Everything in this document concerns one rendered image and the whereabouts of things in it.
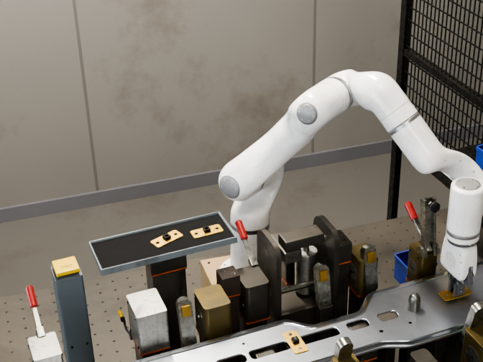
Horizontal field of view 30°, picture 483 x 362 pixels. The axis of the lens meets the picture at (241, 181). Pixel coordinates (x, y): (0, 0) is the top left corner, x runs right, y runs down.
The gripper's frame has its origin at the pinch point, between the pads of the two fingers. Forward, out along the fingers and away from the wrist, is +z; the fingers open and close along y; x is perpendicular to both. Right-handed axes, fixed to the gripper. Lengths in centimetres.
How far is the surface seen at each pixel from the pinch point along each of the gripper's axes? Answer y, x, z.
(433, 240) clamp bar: -13.7, 0.9, -5.6
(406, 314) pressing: 1.7, -15.9, 3.3
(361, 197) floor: -195, 81, 104
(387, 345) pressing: 9.5, -26.0, 3.7
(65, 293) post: -30, -97, -7
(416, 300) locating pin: 1.4, -13.0, -0.4
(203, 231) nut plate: -33, -58, -13
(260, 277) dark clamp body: -18, -48, -5
